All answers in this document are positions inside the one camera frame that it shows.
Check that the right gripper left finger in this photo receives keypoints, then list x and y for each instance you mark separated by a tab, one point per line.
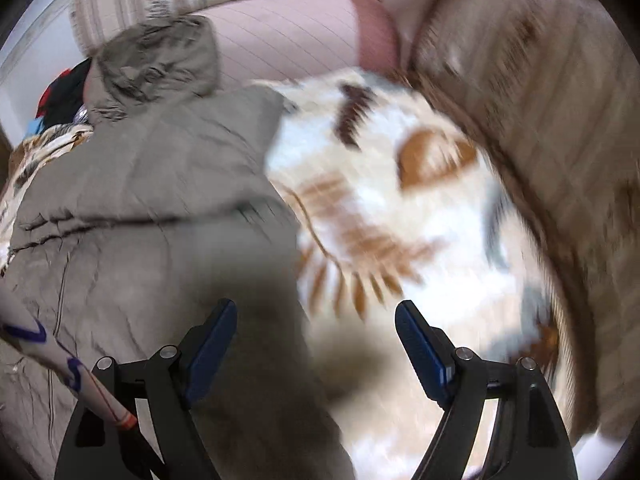
177	377

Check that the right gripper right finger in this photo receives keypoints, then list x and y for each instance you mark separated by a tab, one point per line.
456	380

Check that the grey puffer hooded jacket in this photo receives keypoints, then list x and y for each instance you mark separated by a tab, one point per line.
123	244

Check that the left forearm white sleeve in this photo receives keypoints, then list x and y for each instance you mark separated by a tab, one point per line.
26	334

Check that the black clothing pile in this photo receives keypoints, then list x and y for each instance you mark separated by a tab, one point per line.
71	95

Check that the leaf pattern fleece blanket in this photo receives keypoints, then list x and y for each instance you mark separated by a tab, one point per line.
392	201

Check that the light blue garment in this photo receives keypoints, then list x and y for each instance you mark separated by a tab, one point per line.
34	127

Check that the red garment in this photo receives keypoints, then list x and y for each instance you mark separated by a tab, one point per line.
49	98

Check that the striped floral cushion right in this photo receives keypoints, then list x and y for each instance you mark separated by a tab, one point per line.
551	89

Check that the pink rolled bolster blanket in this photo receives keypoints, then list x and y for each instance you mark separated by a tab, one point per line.
228	46

